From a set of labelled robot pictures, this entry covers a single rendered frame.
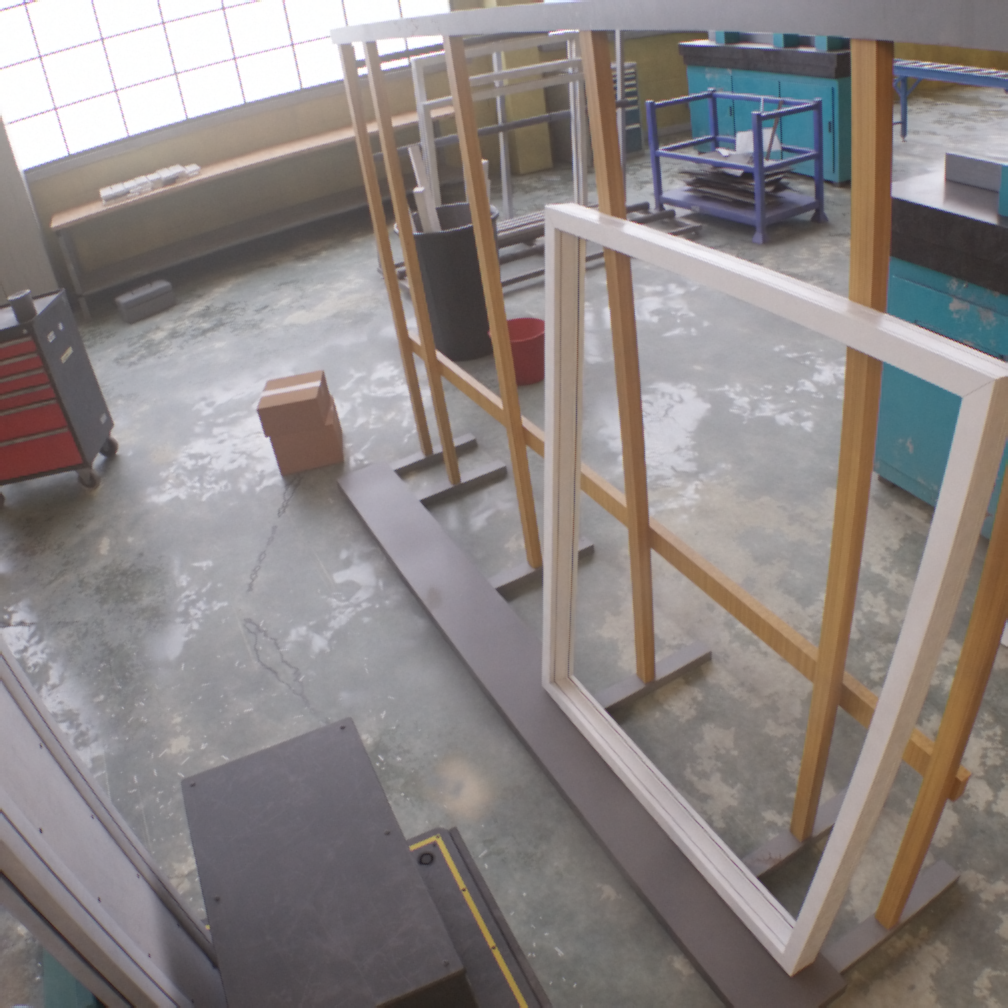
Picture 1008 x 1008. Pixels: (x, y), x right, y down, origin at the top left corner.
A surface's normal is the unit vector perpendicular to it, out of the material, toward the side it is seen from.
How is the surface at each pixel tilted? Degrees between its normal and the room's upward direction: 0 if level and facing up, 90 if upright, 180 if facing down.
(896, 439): 90
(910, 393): 90
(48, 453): 90
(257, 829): 0
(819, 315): 82
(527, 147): 90
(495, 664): 0
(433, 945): 0
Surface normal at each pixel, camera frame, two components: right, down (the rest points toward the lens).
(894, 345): -0.89, 0.23
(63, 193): 0.46, 0.42
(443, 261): -0.08, 0.60
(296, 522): -0.14, -0.83
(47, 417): 0.11, 0.52
